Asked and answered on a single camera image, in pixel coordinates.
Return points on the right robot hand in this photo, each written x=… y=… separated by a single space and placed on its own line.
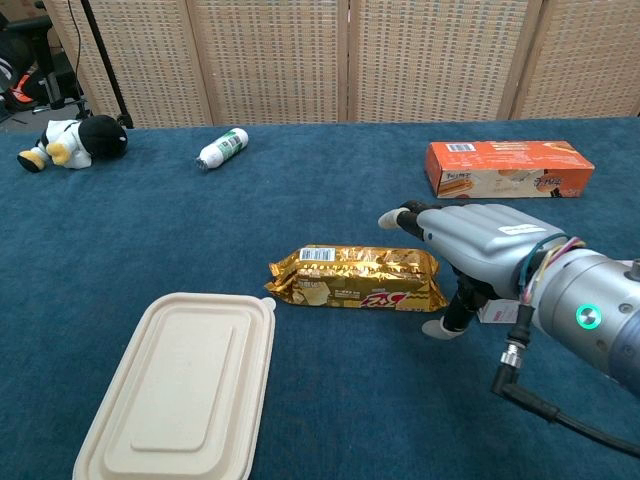
x=480 y=240

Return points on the gold foil biscuit packet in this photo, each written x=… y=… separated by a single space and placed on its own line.
x=360 y=280

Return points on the floral print box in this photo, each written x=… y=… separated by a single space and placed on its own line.
x=497 y=314

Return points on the orange cardboard box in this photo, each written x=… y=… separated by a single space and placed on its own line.
x=500 y=165

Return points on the blue carpet table mat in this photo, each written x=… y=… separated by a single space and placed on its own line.
x=300 y=210

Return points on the woven wooden folding screen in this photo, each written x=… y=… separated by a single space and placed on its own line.
x=275 y=60

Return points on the white bottle with green label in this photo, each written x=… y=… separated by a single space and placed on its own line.
x=222 y=147

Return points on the beige lidded food container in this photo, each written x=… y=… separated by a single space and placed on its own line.
x=185 y=390

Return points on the black and white plush toy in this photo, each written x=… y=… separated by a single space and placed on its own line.
x=100 y=137

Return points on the black tripod stand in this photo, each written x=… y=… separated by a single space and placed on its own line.
x=102 y=55

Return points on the black office chair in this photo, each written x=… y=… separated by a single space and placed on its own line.
x=45 y=50

